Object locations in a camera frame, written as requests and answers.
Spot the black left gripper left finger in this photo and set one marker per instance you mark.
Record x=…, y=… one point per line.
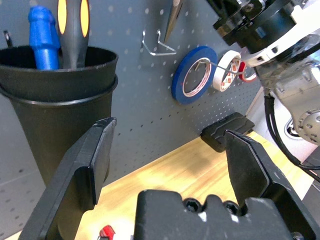
x=82, y=160

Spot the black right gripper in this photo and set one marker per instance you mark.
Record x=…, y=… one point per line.
x=245, y=25

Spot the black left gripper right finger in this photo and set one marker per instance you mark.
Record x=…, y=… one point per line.
x=250, y=170

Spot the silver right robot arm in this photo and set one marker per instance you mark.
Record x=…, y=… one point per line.
x=295, y=82

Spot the grey perforated pegboard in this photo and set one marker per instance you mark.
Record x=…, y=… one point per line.
x=150, y=105

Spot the red tape roll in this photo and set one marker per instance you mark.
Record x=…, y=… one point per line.
x=242, y=72

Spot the black plastic case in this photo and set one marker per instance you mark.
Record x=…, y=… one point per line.
x=230, y=125

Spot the silver tape hook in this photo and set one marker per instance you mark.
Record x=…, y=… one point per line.
x=217, y=66

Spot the white tape roll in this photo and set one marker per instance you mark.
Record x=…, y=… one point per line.
x=221, y=75

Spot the black plastic cup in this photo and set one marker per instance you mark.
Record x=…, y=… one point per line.
x=50, y=112

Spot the blue tape roll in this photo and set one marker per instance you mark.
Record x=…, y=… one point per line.
x=178, y=80

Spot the orange and black screwdriver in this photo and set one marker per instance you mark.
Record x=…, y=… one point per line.
x=73, y=37

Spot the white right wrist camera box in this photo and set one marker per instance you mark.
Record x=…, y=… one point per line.
x=272, y=47

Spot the black cup holder bracket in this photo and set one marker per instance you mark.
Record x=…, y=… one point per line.
x=7, y=37

